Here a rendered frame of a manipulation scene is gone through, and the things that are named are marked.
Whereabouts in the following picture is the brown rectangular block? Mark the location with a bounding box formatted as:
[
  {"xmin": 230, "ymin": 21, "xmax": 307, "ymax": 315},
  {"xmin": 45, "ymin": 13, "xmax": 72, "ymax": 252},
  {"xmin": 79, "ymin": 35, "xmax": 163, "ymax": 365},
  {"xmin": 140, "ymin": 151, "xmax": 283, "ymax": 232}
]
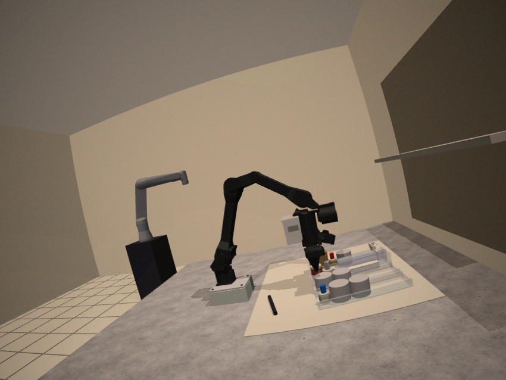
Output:
[{"xmin": 319, "ymin": 250, "xmax": 328, "ymax": 266}]

